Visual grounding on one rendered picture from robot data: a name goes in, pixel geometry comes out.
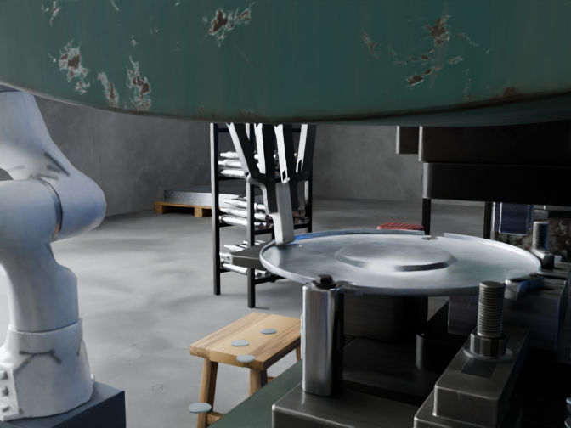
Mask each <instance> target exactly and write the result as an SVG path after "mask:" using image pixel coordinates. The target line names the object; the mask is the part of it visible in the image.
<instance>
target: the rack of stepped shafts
mask: <svg viewBox="0 0 571 428"><path fill-rule="evenodd" d="M219 132H229V129H228V128H218V124H217V123H211V168H212V259H213V294H214V295H221V284H220V273H227V272H231V271H232V272H235V273H239V274H242V275H245V276H247V307H249V308H254V307H256V300H255V284H263V283H267V282H270V283H275V280H279V279H285V278H283V277H281V276H279V275H277V274H275V273H272V272H270V271H267V270H261V269H255V268H248V267H236V266H233V265H231V264H230V254H231V253H233V252H236V251H240V250H243V249H246V248H249V247H252V246H254V245H259V244H262V243H264V242H267V240H263V239H258V240H255V235H260V234H269V241H270V240H273V239H275V232H274V216H273V215H267V214H266V212H265V209H264V200H263V195H259V196H255V191H254V185H255V184H249V183H248V182H246V197H245V198H241V197H237V198H236V199H235V198H230V199H229V200H226V199H225V200H224V203H226V204H230V205H231V206H230V207H228V208H224V207H222V208H221V211H223V212H227V214H228V215H226V214H223V215H222V216H219V182H218V181H223V180H235V179H246V178H245V175H244V172H243V170H242V167H241V164H240V160H239V157H238V155H237V152H236V151H229V152H228V153H222V154H221V156H222V157H227V158H228V159H227V160H225V161H221V160H220V161H218V133H219ZM271 132H272V142H273V151H274V167H275V176H276V177H281V173H280V158H279V151H275V129H274V126H272V127H271ZM246 133H247V136H248V138H249V141H250V144H251V147H252V151H253V153H254V155H255V158H256V161H257V165H258V168H259V159H258V150H254V133H255V128H254V124H251V123H246ZM218 165H221V166H224V167H219V168H218ZM259 171H260V168H259ZM312 199H313V164H312V171H311V176H310V177H309V178H308V179H306V180H305V210H303V209H298V211H297V212H296V213H294V214H292V218H293V223H295V224H293V227H294V230H295V229H300V228H305V234H308V233H312ZM298 215H300V216H304V215H305V217H300V216H298ZM219 220H221V222H219ZM299 222H303V223H299ZM298 223H299V224H298ZM229 226H239V227H243V228H247V240H244V242H242V243H240V244H239V245H238V244H232V245H225V246H224V248H226V249H230V252H228V253H227V254H226V253H223V252H221V253H220V233H219V228H222V227H229ZM255 228H257V230H255ZM220 256H222V257H225V259H223V260H222V261H220ZM262 276H264V277H263V278H261V277H262ZM255 278H257V279H255Z"/></svg>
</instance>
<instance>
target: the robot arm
mask: <svg viewBox="0 0 571 428"><path fill-rule="evenodd" d="M225 124H226V125H227V127H228V128H229V132H230V135H231V138H232V140H233V142H234V145H235V149H236V152H237V155H238V157H239V160H240V164H241V167H242V170H243V172H244V175H245V178H246V181H247V182H248V183H249V184H255V185H257V186H260V189H261V190H262V191H263V200H264V209H265V212H266V214H267V215H273V216H274V232H275V241H276V244H277V245H289V244H290V243H292V242H294V241H295V234H294V227H293V218H292V214H294V213H296V212H297V211H298V208H299V204H298V196H297V185H298V184H299V183H302V182H304V181H305V180H306V179H308V178H309V177H310V176H311V171H312V164H313V157H314V143H315V136H316V128H317V125H302V131H301V138H300V145H299V152H298V158H297V168H296V161H295V153H294V145H293V137H292V125H291V124H254V126H255V133H256V135H257V150H258V159H259V168H260V171H259V168H258V165H257V161H256V158H255V155H254V153H253V151H252V147H251V144H250V141H249V138H248V136H247V133H246V129H245V126H244V123H225ZM272 126H274V129H275V134H276V135H277V142H278V150H279V158H280V173H281V181H282V183H277V184H275V182H276V176H275V167H274V151H273V142H272V132H271V127H272ZM0 167H1V168H2V169H3V170H5V171H7V172H8V174H9V175H10V176H11V177H12V178H13V179H14V180H9V181H0V271H1V272H2V274H3V277H4V280H5V284H6V288H7V292H8V306H9V314H10V322H11V324H10V325H9V327H8V333H7V337H6V341H5V344H4V345H3V346H2V347H0V420H1V421H3V422H4V421H10V420H19V419H24V418H36V417H47V416H50V415H54V414H61V413H64V412H69V411H71V410H72V409H74V408H76V407H78V406H80V405H82V404H83V403H85V402H87V401H89V399H90V397H91V396H92V393H93V383H94V380H95V378H94V374H91V373H90V368H89V363H88V354H87V349H86V344H85V341H84V340H83V338H82V337H83V327H82V317H81V316H80V315H79V304H78V289H77V276H76V275H75V274H74V273H73V272H72V271H71V270H70V269H69V268H68V267H65V266H63V265H61V264H58V263H57V262H56V260H55V258H54V254H53V251H52V248H51V244H50V243H52V242H56V241H60V240H64V239H71V238H75V237H77V236H79V235H81V234H84V233H86V232H87V231H89V230H91V229H93V228H96V227H98V226H99V225H100V224H101V222H102V221H103V219H104V218H105V212H106V206H107V205H106V201H105V196H104V192H103V191H102V190H101V188H100V187H99V186H98V185H97V184H96V182H95V181H93V180H92V179H90V178H89V177H87V176H86V175H84V174H83V173H82V172H80V171H78V170H77V169H76V168H75V167H74V166H73V165H72V164H71V163H70V162H69V161H68V160H67V158H66V157H65V156H64V154H63V153H62V152H61V151H60V149H59V148H58V147H57V145H56V144H55V143H54V142H53V140H52V139H51V137H50V135H49V132H48V129H47V127H46V125H45V122H44V120H43V118H42V114H41V112H40V110H39V108H38V106H37V102H36V100H35V98H34V96H33V94H30V93H26V92H22V91H20V90H17V89H14V88H11V87H7V86H4V85H1V84H0Z"/></svg>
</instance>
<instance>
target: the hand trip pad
mask: <svg viewBox="0 0 571 428"><path fill-rule="evenodd" d="M377 229H403V230H418V231H424V227H423V226H421V225H417V224H407V223H396V222H388V223H384V224H382V225H380V226H378V227H377Z"/></svg>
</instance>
